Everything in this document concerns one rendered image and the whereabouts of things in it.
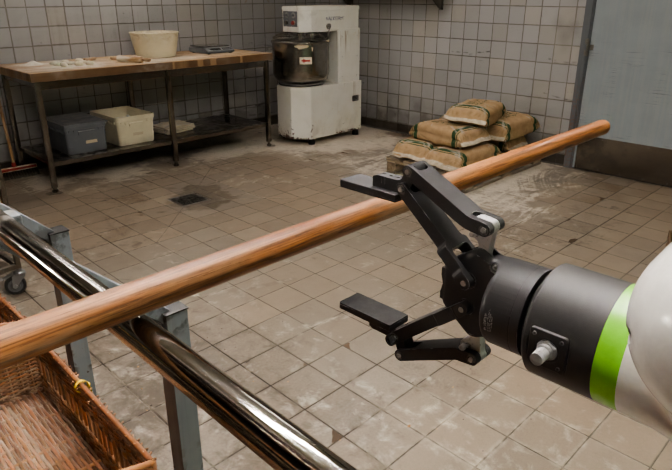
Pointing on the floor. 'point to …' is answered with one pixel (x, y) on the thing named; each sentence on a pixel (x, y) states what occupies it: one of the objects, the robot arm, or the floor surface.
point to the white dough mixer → (318, 71)
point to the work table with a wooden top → (190, 64)
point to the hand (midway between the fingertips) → (357, 245)
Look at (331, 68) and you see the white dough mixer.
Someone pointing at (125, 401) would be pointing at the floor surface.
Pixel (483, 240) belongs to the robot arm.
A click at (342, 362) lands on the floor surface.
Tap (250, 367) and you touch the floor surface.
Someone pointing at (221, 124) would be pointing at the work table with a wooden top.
